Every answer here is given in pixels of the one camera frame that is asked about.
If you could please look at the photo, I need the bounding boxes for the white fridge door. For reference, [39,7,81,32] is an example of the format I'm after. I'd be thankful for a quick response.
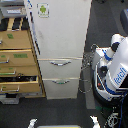
[24,0,92,59]

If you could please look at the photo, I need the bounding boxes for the white refrigerator body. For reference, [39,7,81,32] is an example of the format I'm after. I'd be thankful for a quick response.
[24,0,92,99]

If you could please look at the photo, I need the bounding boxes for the wooden drawer cabinet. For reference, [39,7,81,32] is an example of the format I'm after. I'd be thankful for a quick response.
[0,17,45,97]

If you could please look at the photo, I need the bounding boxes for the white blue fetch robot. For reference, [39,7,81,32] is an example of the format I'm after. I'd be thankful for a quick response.
[92,34,128,106]

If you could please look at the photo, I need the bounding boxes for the green android sticker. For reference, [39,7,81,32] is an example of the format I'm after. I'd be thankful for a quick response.
[37,3,49,18]

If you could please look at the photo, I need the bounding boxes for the grey box on cabinet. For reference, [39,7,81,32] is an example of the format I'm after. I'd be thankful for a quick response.
[0,6,26,17]

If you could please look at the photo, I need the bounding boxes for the coiled grey cable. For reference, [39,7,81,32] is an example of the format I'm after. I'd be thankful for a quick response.
[78,43,100,94]

